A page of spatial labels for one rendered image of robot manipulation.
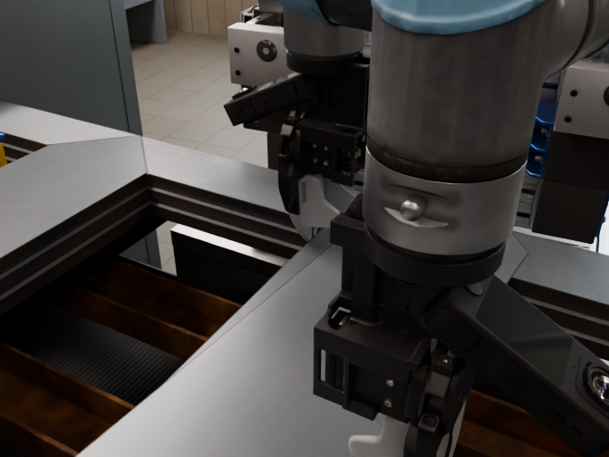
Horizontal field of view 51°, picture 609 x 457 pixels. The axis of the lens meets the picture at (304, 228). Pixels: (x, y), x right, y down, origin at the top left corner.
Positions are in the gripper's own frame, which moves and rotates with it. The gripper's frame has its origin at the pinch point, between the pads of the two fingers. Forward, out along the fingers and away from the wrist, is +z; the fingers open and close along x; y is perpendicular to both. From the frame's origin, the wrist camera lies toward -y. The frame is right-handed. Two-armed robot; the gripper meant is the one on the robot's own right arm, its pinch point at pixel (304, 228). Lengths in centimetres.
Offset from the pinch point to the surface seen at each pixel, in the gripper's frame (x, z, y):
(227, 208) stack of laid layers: 3.0, 2.5, -12.6
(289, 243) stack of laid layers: 2.3, 4.3, -3.3
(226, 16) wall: 328, 75, -247
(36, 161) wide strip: -1.6, 0.8, -40.6
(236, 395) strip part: -23.6, 0.6, 7.0
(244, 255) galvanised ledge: 16.3, 19.9, -20.0
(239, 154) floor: 166, 88, -126
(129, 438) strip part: -30.9, 0.6, 2.5
